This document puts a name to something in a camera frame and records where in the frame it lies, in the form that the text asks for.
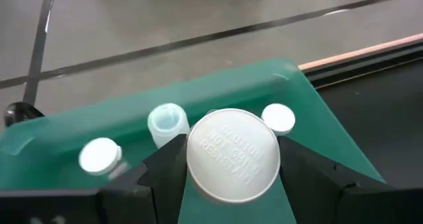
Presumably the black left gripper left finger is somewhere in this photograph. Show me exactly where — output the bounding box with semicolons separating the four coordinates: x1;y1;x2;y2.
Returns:
98;133;188;224

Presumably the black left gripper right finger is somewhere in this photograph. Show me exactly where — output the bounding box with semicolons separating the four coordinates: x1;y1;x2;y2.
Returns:
278;135;381;224

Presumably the translucent white plastic bottle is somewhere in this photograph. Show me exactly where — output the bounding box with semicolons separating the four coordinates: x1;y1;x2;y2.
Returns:
147;102;192;149

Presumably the clear bottle small white cap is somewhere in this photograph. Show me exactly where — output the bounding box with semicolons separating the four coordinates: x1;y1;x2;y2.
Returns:
78;137;130;180
260;102;297;135

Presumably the white bottle wide embossed cap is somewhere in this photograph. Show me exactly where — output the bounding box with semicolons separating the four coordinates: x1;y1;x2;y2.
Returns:
186;108;282;204

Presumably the teal plastic bin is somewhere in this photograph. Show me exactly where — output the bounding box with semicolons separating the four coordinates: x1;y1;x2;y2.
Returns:
0;57;386;224

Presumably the black table mat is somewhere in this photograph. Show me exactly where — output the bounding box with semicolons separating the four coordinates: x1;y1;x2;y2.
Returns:
317;60;423;189

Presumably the black clamp knob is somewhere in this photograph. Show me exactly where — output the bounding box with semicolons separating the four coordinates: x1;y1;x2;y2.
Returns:
3;101;46;128

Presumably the black aluminium table frame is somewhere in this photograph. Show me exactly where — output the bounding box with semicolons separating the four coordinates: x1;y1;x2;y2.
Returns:
305;40;423;89

